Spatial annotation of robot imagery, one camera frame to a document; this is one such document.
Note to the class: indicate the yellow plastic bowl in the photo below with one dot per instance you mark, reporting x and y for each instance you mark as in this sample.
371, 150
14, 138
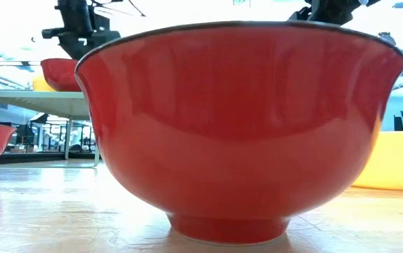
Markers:
398, 161
41, 85

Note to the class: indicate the pale green metal shelf rack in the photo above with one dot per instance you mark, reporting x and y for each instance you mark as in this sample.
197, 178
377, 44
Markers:
46, 102

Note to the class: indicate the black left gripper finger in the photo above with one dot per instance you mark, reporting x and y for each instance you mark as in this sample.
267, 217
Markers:
71, 44
104, 38

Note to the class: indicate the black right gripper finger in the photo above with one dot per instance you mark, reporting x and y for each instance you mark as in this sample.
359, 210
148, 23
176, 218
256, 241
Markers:
301, 14

